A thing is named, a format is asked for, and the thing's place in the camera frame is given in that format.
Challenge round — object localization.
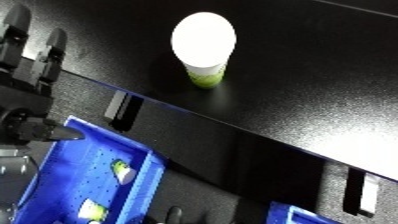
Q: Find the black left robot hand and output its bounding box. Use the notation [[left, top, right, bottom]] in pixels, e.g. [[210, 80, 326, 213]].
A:
[[0, 3, 88, 146]]

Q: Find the white paper cup green band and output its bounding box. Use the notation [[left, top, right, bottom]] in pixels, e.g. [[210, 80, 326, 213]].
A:
[[168, 11, 239, 90], [110, 159, 139, 185], [76, 198, 111, 223]]

